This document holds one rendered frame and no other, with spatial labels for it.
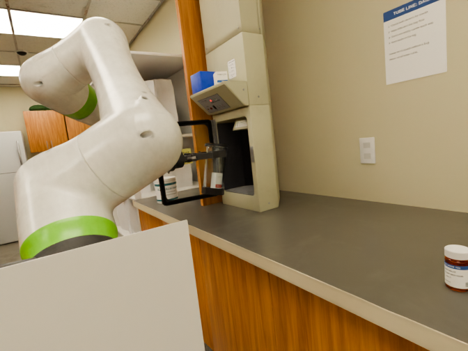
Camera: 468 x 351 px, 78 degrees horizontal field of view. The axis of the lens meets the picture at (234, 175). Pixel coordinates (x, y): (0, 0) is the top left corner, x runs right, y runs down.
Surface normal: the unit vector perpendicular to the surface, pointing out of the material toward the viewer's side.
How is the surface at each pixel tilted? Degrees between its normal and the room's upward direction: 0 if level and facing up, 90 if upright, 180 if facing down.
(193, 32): 90
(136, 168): 116
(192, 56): 90
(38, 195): 50
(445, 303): 0
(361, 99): 90
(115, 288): 90
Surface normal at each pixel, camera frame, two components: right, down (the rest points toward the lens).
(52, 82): 0.39, 0.44
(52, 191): 0.14, -0.64
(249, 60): 0.56, 0.04
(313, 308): -0.82, 0.16
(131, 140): 0.06, 0.04
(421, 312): -0.11, -0.99
